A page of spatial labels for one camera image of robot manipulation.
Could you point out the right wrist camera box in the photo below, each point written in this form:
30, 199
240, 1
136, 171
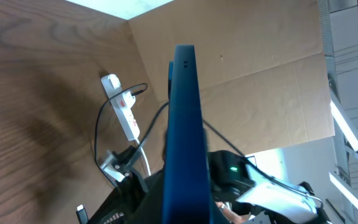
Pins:
113, 167

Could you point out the blue Samsung Galaxy smartphone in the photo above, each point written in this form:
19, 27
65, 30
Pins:
186, 186

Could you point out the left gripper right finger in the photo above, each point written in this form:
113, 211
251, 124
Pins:
215, 215

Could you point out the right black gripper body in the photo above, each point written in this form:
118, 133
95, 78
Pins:
132, 175

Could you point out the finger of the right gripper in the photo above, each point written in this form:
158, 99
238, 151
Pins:
120, 204

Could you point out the white power strip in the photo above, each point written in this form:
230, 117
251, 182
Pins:
122, 105

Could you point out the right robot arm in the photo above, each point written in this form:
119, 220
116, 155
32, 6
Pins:
234, 179

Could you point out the white USB charger plug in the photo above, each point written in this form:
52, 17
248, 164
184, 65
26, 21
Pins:
111, 85

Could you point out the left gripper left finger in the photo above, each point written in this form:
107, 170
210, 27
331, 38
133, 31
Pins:
150, 208

